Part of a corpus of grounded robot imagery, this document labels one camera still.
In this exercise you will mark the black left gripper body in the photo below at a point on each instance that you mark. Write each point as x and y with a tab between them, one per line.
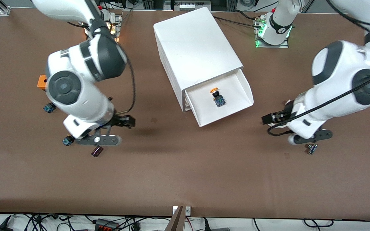
280	116

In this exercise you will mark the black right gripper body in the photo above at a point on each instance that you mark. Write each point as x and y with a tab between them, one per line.
119	120

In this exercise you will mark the white opening drawer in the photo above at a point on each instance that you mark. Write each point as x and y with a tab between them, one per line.
236	93

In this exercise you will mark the yellow push button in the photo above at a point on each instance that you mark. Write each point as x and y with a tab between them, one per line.
218	100

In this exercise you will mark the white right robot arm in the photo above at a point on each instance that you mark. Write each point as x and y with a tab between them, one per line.
75	96

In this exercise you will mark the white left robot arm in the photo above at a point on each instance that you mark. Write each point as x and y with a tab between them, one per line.
339	89

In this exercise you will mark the green push button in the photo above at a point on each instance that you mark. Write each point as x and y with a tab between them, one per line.
66	141

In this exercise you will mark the white closed drawer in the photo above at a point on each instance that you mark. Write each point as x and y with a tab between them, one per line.
188	101
189	108

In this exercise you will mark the red push button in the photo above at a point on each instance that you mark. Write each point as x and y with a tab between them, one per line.
48	108

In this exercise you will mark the orange button box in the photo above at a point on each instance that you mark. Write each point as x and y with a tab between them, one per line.
41	81

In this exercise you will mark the white drawer cabinet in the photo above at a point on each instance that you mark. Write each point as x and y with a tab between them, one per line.
194	45

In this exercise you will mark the dark red capacitor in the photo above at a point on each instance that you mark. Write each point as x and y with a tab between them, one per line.
97	151

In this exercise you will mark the small blue electronic component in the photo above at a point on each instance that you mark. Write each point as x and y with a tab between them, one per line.
312	149

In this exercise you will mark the black orange connector box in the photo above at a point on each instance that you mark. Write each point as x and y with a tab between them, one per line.
106	225

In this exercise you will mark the grey metal fixture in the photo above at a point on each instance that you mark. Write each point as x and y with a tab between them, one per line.
188	4

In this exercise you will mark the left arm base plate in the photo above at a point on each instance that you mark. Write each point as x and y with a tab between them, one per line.
271	46

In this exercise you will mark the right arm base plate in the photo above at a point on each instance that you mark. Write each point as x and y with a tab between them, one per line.
118	30

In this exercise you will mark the small white bracket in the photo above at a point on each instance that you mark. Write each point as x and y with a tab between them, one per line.
188	210

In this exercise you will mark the tan wooden post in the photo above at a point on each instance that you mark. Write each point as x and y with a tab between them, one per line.
177	223

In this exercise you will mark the aluminium frame profile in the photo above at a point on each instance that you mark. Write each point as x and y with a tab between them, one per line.
3	9

